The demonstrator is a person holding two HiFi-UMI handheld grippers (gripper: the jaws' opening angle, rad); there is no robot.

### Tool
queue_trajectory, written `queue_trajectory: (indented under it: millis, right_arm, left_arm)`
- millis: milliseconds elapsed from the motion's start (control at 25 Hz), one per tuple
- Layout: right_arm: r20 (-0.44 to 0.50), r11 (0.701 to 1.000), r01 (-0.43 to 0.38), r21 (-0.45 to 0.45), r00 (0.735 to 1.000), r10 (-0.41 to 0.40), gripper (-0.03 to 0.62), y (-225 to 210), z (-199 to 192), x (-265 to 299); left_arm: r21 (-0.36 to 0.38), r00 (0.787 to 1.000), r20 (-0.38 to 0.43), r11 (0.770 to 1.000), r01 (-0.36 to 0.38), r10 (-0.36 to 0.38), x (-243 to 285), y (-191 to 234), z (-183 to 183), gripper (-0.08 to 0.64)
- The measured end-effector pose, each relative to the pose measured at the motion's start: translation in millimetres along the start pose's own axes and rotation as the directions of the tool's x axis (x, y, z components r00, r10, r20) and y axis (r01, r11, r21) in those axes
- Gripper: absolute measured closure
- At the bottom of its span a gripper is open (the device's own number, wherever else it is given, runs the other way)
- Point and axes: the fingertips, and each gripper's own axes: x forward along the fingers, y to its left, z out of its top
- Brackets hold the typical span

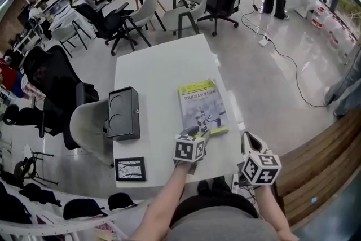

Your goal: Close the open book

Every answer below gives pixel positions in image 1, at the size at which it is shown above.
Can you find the black metal box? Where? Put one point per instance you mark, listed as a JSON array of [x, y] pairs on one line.
[[124, 113]]

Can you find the row of water bottle packs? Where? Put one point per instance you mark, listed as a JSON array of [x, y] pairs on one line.
[[335, 31]]

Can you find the black cap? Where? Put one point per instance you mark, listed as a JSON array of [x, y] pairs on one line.
[[39, 194], [11, 206], [81, 208], [119, 200]]

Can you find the grey shell chair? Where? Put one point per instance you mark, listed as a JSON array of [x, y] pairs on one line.
[[87, 127]]

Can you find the wooden bench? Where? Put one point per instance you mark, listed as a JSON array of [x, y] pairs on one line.
[[318, 172]]

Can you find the black mesh office chair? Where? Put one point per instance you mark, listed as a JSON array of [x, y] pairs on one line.
[[53, 84]]

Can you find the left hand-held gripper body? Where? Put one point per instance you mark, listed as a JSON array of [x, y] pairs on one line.
[[188, 149]]

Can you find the black office chair with headrest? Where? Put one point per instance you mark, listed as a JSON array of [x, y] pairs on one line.
[[228, 0]]

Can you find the person's right forearm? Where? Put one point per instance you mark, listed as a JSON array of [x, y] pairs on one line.
[[272, 214]]

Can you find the person's grey shirt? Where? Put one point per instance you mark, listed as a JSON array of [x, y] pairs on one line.
[[222, 225]]

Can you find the green and grey book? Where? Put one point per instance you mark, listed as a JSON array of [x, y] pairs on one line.
[[203, 104]]

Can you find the person's black trousers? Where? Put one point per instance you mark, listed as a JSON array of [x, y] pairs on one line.
[[214, 192]]

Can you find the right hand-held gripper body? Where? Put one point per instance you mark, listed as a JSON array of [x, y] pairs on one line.
[[260, 168]]

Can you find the black metal stool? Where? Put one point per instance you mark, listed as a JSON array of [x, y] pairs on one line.
[[31, 166]]

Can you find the grey chair with black legs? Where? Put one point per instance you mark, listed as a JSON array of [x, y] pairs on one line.
[[186, 11], [65, 34], [144, 14]]

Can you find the black picture frame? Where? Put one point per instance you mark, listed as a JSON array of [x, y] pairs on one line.
[[130, 168]]

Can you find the person's left forearm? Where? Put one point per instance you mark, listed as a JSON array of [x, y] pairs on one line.
[[166, 197]]

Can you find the white power strip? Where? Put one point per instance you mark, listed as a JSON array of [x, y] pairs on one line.
[[264, 42]]

